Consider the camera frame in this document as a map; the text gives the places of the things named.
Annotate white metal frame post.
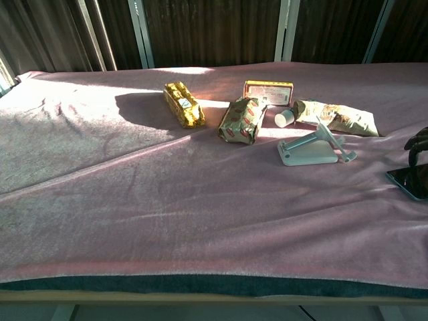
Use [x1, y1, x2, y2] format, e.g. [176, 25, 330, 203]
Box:
[75, 0, 118, 72]
[362, 0, 396, 64]
[274, 0, 301, 62]
[128, 0, 155, 70]

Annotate dark teal under cloth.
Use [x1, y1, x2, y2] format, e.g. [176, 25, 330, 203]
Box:
[0, 274, 428, 299]

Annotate green foil snack bag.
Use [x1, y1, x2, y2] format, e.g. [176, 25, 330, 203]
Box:
[217, 96, 268, 145]

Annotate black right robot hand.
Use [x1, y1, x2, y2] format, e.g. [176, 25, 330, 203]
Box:
[403, 126, 428, 168]

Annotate yellow gold snack pack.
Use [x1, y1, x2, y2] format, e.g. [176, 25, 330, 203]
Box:
[163, 81, 206, 129]

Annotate crumpled beige snack bag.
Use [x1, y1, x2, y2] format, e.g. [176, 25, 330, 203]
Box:
[292, 99, 381, 138]

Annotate white folding phone stand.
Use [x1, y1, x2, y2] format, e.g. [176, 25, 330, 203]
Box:
[277, 116, 358, 167]

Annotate orange rectangular snack box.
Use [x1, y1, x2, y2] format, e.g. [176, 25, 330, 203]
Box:
[243, 80, 294, 106]

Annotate black smartphone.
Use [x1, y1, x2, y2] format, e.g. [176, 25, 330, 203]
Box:
[385, 165, 428, 202]

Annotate small white cup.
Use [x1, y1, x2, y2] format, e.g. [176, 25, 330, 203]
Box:
[274, 109, 296, 128]

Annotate pink fleece blanket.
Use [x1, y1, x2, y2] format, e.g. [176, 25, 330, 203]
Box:
[0, 62, 428, 290]

